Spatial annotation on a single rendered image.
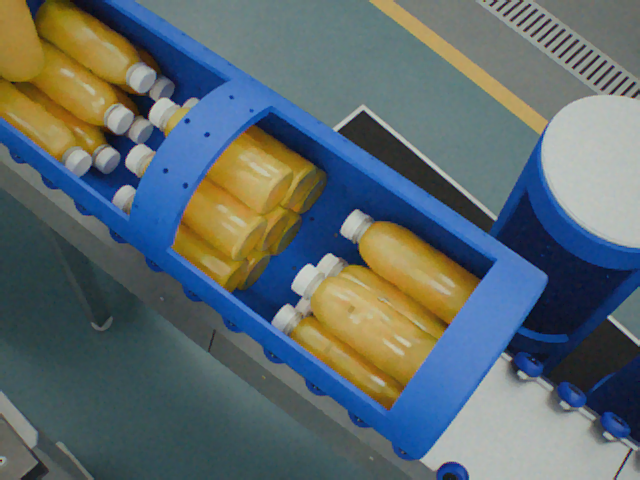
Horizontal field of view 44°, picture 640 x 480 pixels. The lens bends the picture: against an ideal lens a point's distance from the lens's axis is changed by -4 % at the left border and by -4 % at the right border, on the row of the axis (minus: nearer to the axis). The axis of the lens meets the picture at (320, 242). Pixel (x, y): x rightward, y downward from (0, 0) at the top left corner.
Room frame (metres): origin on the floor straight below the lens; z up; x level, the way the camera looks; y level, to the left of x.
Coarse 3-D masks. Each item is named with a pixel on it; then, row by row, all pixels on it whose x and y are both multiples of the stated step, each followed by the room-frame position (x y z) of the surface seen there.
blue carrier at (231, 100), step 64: (128, 0) 0.77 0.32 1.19; (192, 64) 0.76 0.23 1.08; (0, 128) 0.58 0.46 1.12; (192, 128) 0.54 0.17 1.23; (320, 128) 0.59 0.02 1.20; (192, 192) 0.47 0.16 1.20; (384, 192) 0.58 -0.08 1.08; (320, 256) 0.53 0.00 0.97; (448, 256) 0.52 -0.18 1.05; (512, 256) 0.45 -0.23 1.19; (256, 320) 0.35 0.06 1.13; (512, 320) 0.35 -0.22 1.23; (320, 384) 0.29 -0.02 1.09; (448, 384) 0.28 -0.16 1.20
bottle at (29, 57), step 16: (0, 0) 0.65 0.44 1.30; (16, 0) 0.67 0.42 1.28; (0, 16) 0.64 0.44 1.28; (16, 16) 0.66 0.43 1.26; (0, 32) 0.64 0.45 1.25; (16, 32) 0.65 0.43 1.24; (32, 32) 0.67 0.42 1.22; (0, 48) 0.64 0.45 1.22; (16, 48) 0.64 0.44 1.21; (32, 48) 0.66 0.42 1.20; (0, 64) 0.64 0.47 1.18; (16, 64) 0.64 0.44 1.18; (32, 64) 0.65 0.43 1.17; (16, 80) 0.64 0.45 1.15
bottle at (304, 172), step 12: (252, 132) 0.61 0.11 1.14; (264, 132) 0.62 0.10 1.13; (264, 144) 0.59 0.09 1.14; (276, 144) 0.60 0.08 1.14; (276, 156) 0.58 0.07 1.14; (288, 156) 0.58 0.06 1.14; (300, 156) 0.59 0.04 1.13; (300, 168) 0.56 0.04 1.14; (312, 168) 0.57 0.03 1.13; (300, 180) 0.55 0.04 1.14; (312, 180) 0.57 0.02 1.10; (288, 192) 0.53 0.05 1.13; (300, 192) 0.56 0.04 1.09; (288, 204) 0.53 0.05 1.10
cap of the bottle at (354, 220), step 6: (354, 210) 0.52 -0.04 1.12; (348, 216) 0.51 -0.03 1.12; (354, 216) 0.51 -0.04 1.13; (360, 216) 0.52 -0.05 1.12; (366, 216) 0.52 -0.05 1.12; (348, 222) 0.51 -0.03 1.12; (354, 222) 0.51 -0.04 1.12; (360, 222) 0.51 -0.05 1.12; (342, 228) 0.50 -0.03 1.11; (348, 228) 0.50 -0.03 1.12; (354, 228) 0.50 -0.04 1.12; (342, 234) 0.50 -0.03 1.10; (348, 234) 0.49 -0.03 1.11
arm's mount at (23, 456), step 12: (0, 420) 0.19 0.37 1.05; (0, 432) 0.18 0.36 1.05; (12, 432) 0.18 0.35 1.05; (0, 444) 0.17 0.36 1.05; (12, 444) 0.17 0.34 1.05; (24, 444) 0.17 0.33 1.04; (0, 456) 0.15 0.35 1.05; (12, 456) 0.15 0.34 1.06; (24, 456) 0.16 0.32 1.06; (36, 456) 0.17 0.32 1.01; (0, 468) 0.14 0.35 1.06; (12, 468) 0.14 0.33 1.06; (24, 468) 0.14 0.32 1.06; (36, 468) 0.14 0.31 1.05
